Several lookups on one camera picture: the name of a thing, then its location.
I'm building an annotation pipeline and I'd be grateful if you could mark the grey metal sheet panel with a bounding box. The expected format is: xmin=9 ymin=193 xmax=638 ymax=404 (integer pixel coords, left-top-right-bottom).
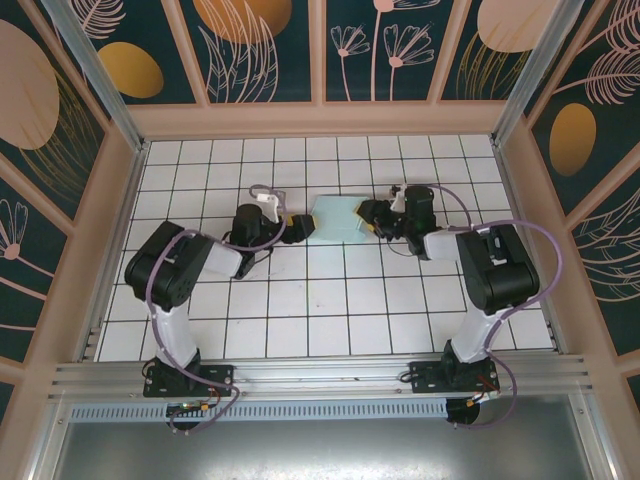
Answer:
xmin=29 ymin=394 xmax=616 ymax=480

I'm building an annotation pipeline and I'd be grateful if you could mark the aluminium mounting rail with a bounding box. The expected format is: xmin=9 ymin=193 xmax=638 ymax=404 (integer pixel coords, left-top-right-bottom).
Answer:
xmin=47 ymin=354 xmax=594 ymax=401

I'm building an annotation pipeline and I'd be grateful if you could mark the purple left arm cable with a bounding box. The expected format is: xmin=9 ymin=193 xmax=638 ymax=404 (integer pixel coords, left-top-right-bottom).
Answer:
xmin=146 ymin=184 xmax=289 ymax=435

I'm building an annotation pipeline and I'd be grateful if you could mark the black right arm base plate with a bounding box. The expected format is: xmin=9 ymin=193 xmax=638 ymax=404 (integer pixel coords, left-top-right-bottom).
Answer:
xmin=407 ymin=359 xmax=501 ymax=396

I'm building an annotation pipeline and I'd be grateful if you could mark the aluminium table side rail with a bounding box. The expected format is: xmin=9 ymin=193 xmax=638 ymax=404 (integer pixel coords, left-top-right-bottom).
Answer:
xmin=489 ymin=134 xmax=571 ymax=354
xmin=79 ymin=139 xmax=151 ymax=362

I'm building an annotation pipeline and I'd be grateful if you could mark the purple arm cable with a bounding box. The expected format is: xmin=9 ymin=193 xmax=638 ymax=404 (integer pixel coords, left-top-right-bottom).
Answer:
xmin=146 ymin=184 xmax=289 ymax=435
xmin=432 ymin=184 xmax=565 ymax=432

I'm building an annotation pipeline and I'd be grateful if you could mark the small circuit board with wires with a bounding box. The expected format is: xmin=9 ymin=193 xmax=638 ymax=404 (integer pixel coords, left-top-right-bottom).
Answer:
xmin=166 ymin=387 xmax=214 ymax=419

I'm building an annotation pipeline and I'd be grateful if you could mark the red wire power connector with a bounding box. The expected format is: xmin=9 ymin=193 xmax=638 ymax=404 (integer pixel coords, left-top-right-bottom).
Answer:
xmin=467 ymin=377 xmax=501 ymax=409

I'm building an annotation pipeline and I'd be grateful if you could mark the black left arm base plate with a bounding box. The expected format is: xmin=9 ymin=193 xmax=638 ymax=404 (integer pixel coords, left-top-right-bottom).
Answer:
xmin=142 ymin=349 xmax=236 ymax=399

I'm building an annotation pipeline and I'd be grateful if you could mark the aluminium frame post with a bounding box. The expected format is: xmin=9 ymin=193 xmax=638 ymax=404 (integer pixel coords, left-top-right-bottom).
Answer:
xmin=39 ymin=0 xmax=149 ymax=154
xmin=489 ymin=0 xmax=576 ymax=146

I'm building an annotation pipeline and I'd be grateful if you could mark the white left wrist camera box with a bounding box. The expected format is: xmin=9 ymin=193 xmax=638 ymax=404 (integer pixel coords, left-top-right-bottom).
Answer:
xmin=256 ymin=192 xmax=282 ymax=222

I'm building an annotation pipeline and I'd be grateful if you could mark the light blue paper box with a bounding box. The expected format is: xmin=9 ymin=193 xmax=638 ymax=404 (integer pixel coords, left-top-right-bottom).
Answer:
xmin=305 ymin=194 xmax=374 ymax=244

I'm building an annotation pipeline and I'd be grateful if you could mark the grey slotted cable duct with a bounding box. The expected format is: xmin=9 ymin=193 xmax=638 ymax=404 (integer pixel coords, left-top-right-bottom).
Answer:
xmin=69 ymin=401 xmax=449 ymax=422

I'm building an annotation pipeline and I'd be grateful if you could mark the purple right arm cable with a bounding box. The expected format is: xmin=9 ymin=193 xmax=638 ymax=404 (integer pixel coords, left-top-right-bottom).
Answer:
xmin=432 ymin=184 xmax=565 ymax=432

